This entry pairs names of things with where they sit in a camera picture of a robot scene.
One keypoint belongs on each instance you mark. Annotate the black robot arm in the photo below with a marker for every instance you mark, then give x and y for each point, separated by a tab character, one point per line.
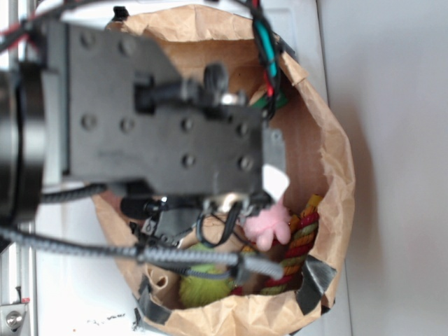
23	137

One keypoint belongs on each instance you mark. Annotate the brown paper bag box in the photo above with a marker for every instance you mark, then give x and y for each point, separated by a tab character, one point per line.
319	164

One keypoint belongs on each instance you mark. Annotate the black white-taped gripper finger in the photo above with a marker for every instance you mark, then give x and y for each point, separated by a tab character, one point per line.
274	182

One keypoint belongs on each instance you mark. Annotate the multicolour rope toy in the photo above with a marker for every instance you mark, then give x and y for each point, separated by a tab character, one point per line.
297	252

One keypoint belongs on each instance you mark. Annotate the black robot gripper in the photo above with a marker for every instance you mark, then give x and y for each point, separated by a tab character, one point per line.
118	112

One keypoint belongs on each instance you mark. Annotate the aluminium frame rail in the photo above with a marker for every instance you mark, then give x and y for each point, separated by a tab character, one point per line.
18	288

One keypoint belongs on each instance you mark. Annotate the white plastic tray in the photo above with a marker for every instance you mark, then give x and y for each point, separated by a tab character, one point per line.
83	296

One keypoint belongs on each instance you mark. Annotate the pink plush bunny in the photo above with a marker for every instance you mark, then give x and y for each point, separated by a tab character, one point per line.
268	225

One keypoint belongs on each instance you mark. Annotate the green plush animal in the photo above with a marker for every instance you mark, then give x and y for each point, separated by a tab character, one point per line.
207	284

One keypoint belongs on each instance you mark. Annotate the green wooden block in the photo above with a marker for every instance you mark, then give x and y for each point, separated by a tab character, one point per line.
260	99

